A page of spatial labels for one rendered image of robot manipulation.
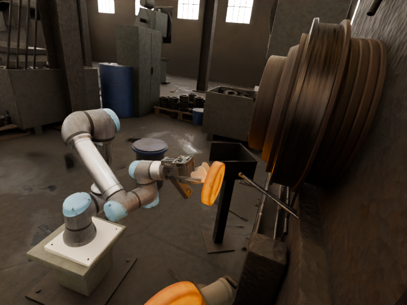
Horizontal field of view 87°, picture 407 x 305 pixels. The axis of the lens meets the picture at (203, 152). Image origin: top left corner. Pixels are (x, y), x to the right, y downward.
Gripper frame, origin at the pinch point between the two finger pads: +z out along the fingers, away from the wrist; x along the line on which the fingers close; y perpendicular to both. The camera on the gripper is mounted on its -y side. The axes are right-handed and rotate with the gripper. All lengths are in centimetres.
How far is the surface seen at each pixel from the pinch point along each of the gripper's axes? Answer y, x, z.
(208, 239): -78, 50, -32
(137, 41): 101, 262, -213
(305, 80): 30.7, -13.6, 28.4
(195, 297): -11.4, -34.6, 6.5
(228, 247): -82, 50, -18
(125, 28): 124, 262, -231
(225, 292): -18.6, -26.7, 10.2
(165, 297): -6.5, -39.4, 2.6
